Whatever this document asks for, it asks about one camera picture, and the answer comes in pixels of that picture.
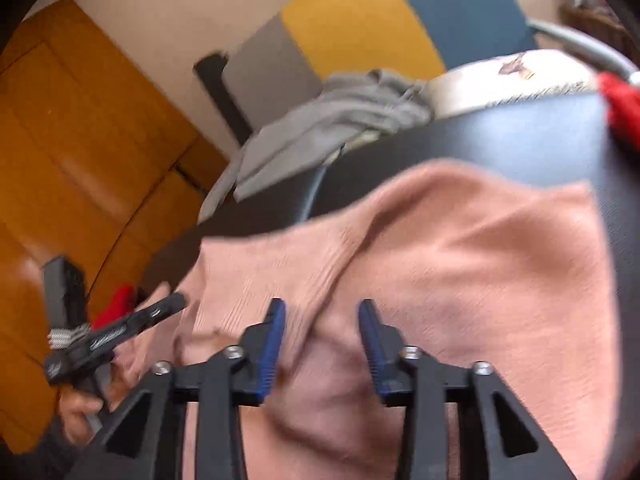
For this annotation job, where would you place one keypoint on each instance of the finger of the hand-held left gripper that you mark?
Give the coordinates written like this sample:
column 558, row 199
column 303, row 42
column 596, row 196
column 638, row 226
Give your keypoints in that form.
column 145, row 317

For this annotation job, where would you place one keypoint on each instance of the white deer print cushion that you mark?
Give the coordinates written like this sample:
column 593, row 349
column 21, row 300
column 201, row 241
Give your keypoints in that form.
column 490, row 85

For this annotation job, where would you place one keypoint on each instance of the red knit sweater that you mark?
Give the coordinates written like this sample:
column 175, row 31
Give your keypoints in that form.
column 625, row 110

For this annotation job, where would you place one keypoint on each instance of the wooden side table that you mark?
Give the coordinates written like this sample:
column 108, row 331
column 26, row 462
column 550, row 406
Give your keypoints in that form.
column 595, row 25

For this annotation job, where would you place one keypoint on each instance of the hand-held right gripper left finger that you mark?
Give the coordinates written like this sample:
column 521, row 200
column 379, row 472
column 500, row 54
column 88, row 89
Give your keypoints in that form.
column 270, row 360

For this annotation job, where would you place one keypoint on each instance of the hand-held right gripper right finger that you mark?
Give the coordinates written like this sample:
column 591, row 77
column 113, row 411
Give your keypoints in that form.
column 377, row 360

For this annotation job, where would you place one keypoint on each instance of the pink knit sweater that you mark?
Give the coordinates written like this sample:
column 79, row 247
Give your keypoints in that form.
column 450, row 270

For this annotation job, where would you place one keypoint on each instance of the red fleece garment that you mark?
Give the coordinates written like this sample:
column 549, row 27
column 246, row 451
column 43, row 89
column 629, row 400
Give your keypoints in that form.
column 115, row 305

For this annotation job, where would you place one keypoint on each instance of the grey garment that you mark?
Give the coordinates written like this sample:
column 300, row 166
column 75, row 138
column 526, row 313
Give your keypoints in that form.
column 310, row 125

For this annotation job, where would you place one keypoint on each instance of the person's left hand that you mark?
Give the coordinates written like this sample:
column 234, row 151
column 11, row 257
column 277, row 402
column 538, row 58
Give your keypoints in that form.
column 75, row 412

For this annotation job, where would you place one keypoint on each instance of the black rolled mat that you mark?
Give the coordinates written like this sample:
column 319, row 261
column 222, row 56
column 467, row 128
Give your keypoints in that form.
column 222, row 100

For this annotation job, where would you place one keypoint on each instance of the person's left forearm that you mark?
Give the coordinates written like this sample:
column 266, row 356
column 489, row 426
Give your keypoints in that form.
column 55, row 460

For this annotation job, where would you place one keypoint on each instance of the wooden wardrobe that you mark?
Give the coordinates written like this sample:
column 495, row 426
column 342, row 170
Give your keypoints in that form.
column 75, row 135

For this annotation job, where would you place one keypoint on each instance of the grey yellow blue armchair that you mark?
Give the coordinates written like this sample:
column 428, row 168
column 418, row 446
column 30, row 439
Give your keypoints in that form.
column 360, row 25

